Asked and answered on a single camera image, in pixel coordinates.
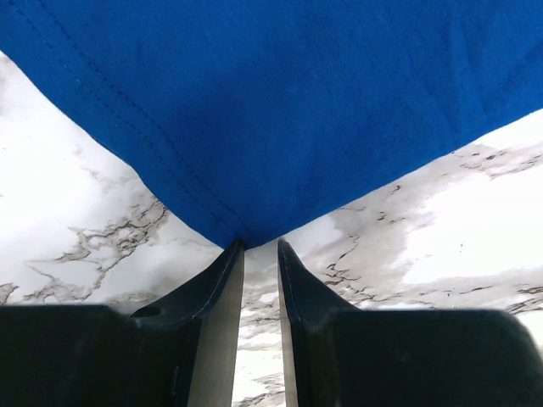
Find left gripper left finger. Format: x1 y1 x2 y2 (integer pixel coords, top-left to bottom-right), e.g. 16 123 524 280
1 242 244 406

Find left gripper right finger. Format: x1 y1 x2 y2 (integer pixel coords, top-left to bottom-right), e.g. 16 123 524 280
277 241 542 406

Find blue printed t shirt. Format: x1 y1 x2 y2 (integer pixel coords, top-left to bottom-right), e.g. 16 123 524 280
1 1 542 248

